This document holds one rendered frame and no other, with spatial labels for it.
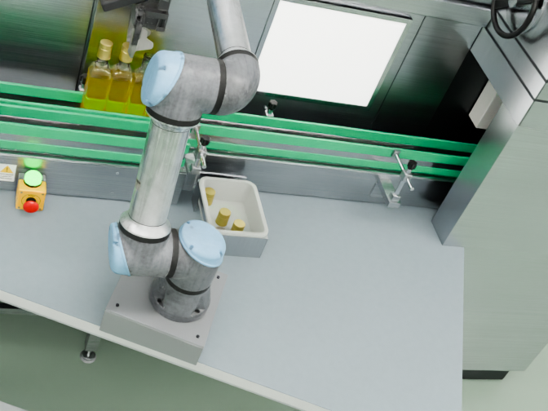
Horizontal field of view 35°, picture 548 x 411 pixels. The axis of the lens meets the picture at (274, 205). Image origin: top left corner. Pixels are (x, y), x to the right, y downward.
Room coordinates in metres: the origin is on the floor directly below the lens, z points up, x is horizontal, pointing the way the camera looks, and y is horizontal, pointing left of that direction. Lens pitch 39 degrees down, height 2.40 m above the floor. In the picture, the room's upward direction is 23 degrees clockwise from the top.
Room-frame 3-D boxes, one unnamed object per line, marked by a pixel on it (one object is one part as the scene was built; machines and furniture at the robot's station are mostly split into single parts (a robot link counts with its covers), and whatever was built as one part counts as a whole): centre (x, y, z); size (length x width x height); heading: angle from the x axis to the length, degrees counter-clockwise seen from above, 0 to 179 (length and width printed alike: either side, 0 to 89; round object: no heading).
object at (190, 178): (1.91, 0.26, 0.85); 0.09 x 0.04 x 0.07; 28
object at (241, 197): (1.86, 0.10, 0.80); 0.22 x 0.17 x 0.09; 28
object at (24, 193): (1.64, 0.60, 0.79); 0.07 x 0.07 x 0.07; 28
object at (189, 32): (2.19, 0.25, 1.15); 0.90 x 0.03 x 0.34; 118
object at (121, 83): (1.90, 0.51, 0.99); 0.06 x 0.06 x 0.21; 28
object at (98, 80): (1.87, 0.56, 0.99); 0.06 x 0.06 x 0.21; 27
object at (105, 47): (1.87, 0.56, 1.14); 0.04 x 0.04 x 0.04
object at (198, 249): (1.46, 0.12, 1.00); 0.13 x 0.12 x 0.14; 117
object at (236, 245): (1.89, 0.12, 0.79); 0.27 x 0.17 x 0.08; 28
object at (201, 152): (1.90, 0.25, 0.95); 0.17 x 0.03 x 0.12; 28
